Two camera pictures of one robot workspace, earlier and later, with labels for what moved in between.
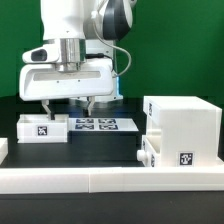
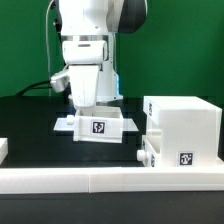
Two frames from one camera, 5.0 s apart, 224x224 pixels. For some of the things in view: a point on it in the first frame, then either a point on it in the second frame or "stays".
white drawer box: x=38 y=129 → x=97 y=124
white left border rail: x=4 y=149 stays
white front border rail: x=111 y=179 stays
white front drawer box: x=150 y=153 stays
